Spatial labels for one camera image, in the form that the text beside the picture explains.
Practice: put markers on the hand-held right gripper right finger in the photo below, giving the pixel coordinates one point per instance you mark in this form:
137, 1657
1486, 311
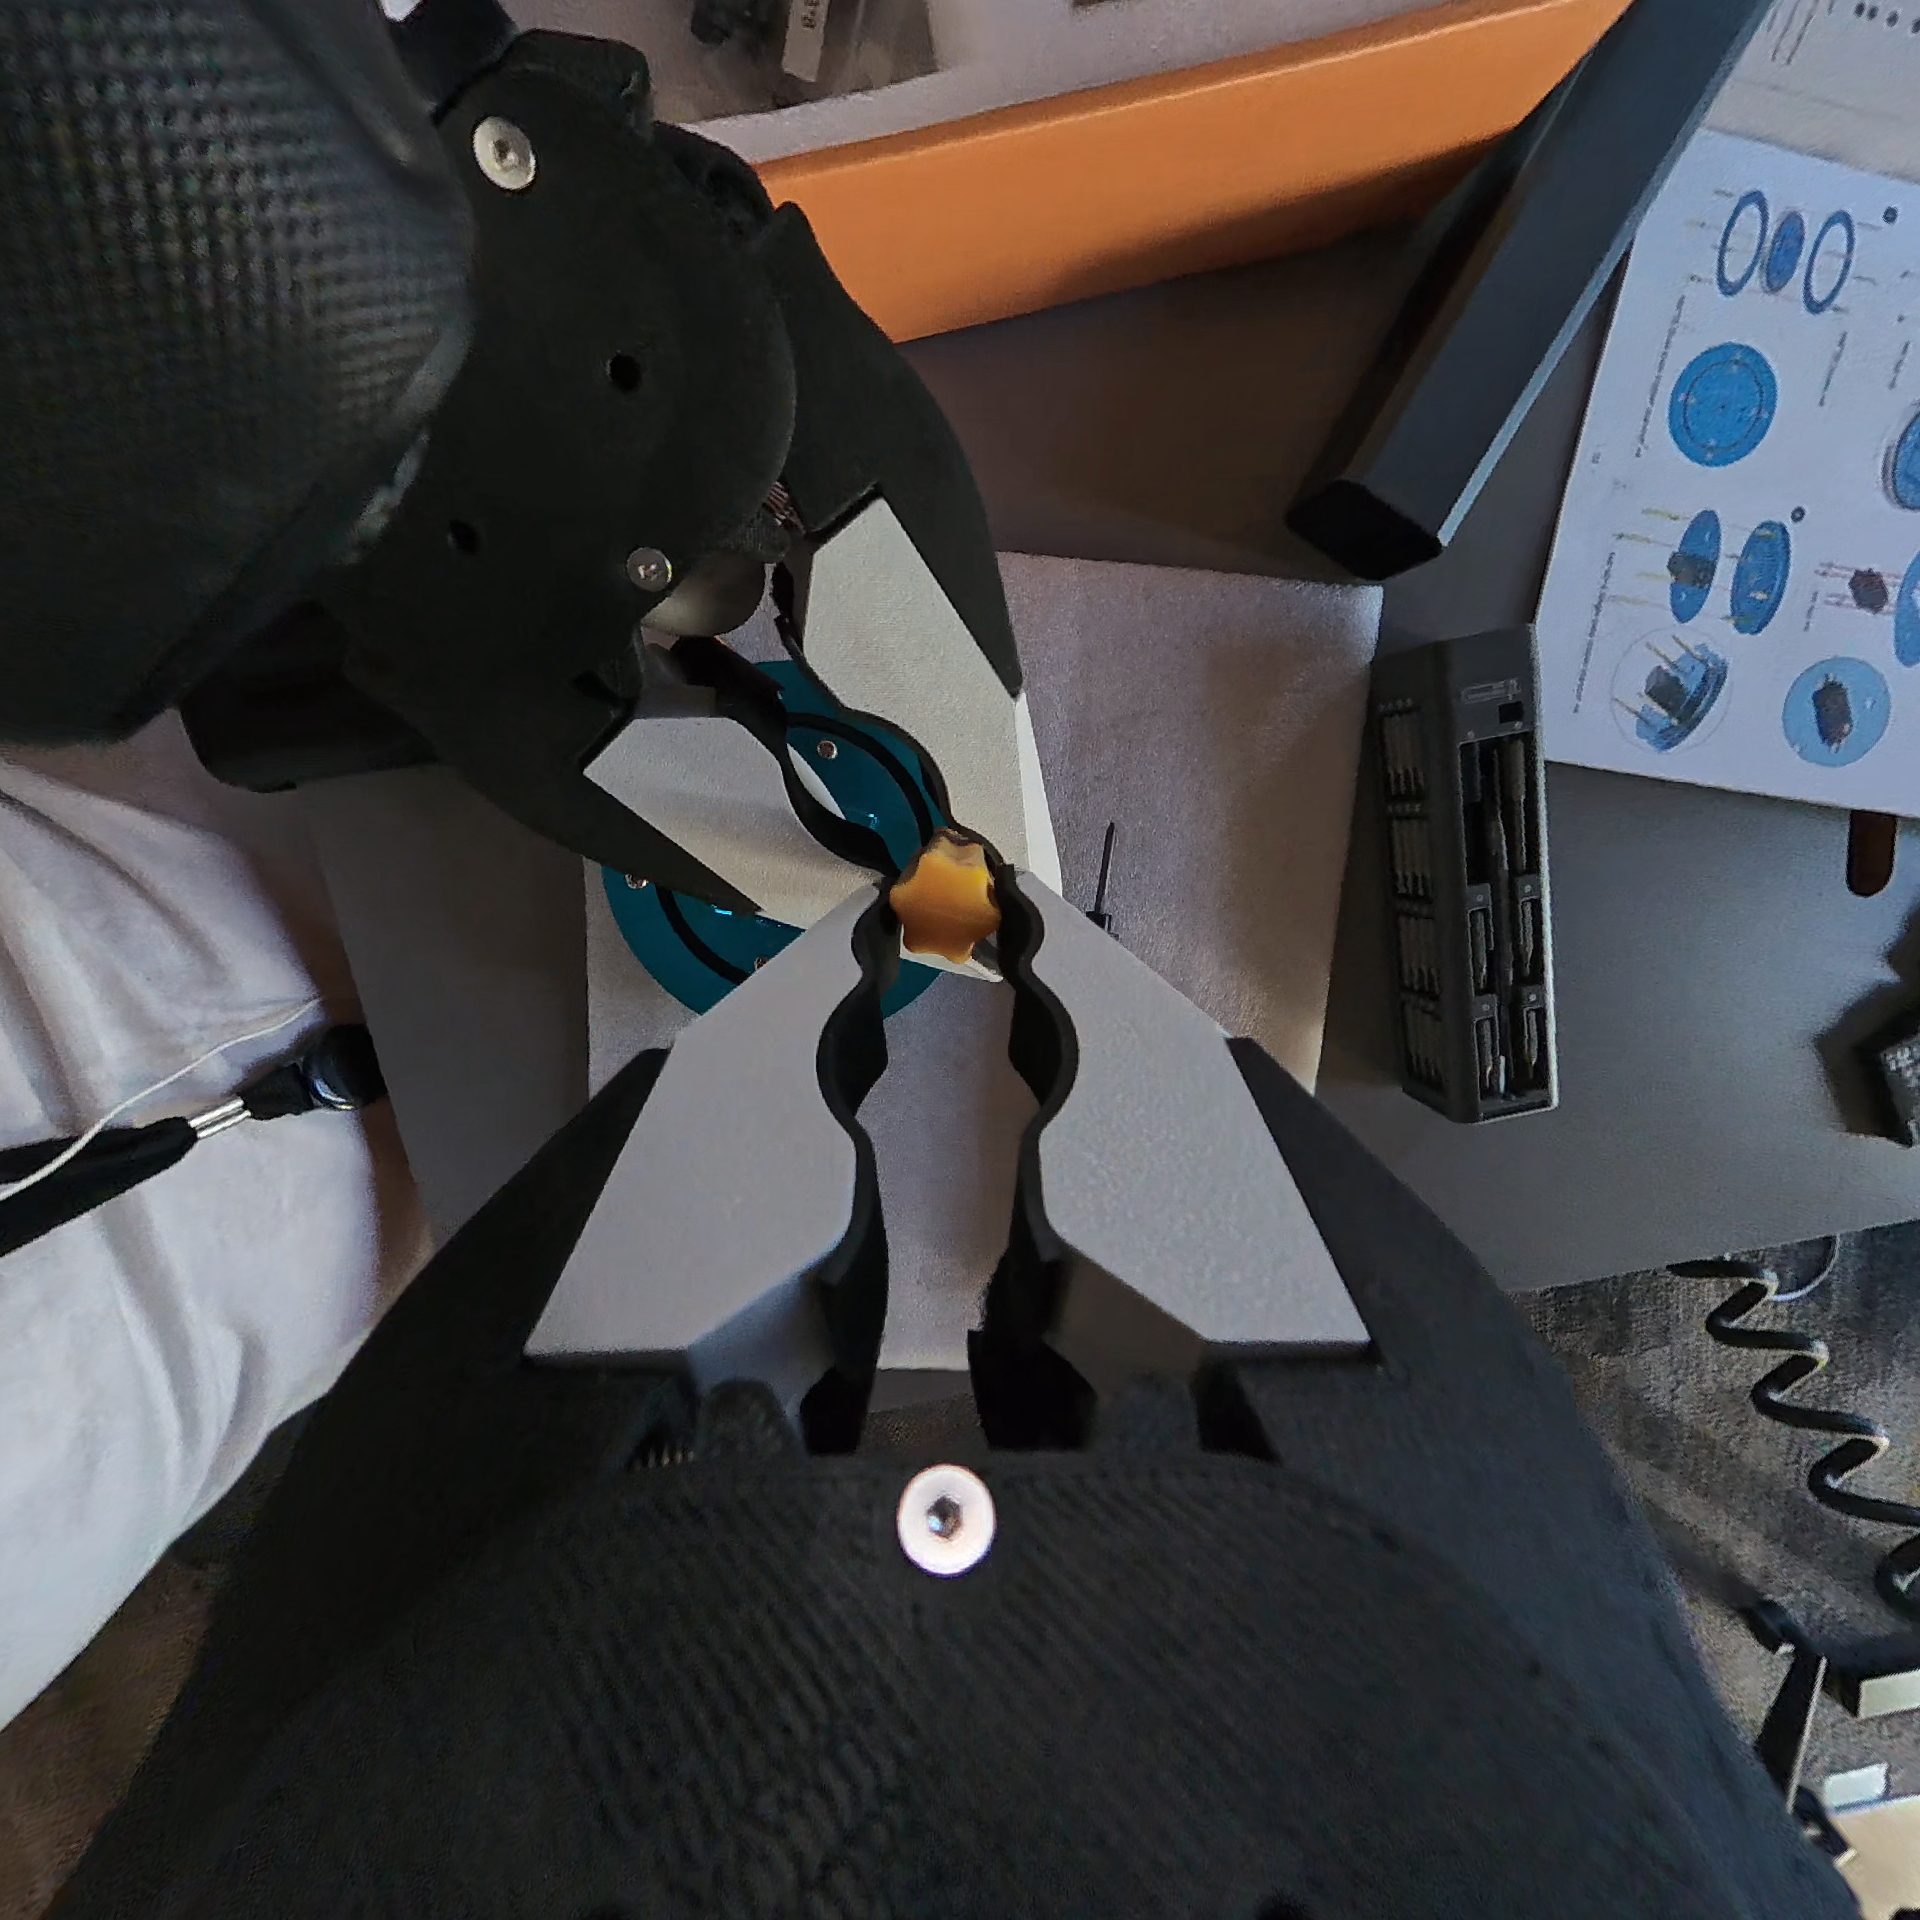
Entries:
1185, 1198

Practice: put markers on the grey desk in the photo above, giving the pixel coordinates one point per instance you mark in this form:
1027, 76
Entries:
1693, 1049

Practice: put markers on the printed instruction sheet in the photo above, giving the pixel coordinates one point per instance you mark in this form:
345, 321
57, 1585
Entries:
1725, 525

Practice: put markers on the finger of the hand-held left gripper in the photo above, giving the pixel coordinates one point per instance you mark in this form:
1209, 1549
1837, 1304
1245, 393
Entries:
915, 646
706, 795

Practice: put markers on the cardboard box with white flaps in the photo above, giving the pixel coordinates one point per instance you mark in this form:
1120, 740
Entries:
1170, 164

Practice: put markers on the black electric screwdriver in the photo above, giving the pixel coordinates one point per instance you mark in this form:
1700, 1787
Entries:
1106, 879

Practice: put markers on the blue round metal turntable base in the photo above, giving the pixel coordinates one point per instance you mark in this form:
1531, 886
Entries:
659, 930

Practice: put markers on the small brown strip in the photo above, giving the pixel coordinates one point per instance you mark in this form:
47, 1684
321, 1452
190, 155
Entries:
1871, 854

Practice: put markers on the clear bag of small parts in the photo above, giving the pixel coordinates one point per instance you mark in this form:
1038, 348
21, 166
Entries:
809, 29

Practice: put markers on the black screwdriver bit case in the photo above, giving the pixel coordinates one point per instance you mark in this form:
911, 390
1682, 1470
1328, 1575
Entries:
1438, 900

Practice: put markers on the dark bit case sleeve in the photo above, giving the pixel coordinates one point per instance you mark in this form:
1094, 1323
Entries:
1544, 298

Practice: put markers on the white foam sheet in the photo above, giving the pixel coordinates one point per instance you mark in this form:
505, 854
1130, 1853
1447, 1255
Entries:
1199, 720

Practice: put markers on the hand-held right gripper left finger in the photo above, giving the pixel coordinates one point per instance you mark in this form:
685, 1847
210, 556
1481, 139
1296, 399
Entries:
706, 1198

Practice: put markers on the printed instruction booklet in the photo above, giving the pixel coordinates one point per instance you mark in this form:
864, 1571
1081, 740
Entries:
1851, 76

